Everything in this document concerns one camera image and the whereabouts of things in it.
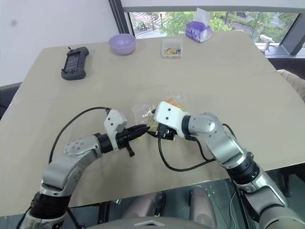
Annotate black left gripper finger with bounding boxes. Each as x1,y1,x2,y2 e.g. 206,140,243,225
130,124,150,135
133,128,151,140

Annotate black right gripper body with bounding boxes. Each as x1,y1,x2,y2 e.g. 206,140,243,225
156,123,177,142

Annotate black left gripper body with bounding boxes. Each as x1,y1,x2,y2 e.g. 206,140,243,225
116,128,138,158

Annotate clear yellow-zip plastic bag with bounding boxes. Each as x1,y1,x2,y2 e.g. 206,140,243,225
131,91,191,142

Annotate round golden melon-pan bread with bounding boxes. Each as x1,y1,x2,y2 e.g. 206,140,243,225
166,97,184,111

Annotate clear box with coloured bits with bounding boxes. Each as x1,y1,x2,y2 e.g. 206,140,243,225
161,38,183,60

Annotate dark rounded robot leg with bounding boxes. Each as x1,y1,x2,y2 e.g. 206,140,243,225
121,192,165,219
191,187,218,225

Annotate purple plastic bowl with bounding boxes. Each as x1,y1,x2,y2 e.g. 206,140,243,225
108,33,137,56

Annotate grey robot torso top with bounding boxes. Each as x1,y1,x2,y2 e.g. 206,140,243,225
85,216,216,229

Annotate dark grey handheld controller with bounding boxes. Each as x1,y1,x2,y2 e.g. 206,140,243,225
60,46,90,81

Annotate purple tissue pack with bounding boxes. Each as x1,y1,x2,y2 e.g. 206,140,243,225
185,7,213,44

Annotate white glue gun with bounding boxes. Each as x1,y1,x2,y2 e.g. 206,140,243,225
258,34,277,52

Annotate beige fabric item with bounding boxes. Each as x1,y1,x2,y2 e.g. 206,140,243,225
277,69,305,104

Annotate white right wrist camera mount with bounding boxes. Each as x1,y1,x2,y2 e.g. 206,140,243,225
153,101,192,139

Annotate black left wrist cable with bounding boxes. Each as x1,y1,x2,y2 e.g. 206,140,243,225
48,106,112,165

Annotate dark window frame pillar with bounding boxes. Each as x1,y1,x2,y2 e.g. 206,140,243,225
108,0,132,35

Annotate thin white cable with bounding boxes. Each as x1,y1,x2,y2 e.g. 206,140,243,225
228,187,239,225

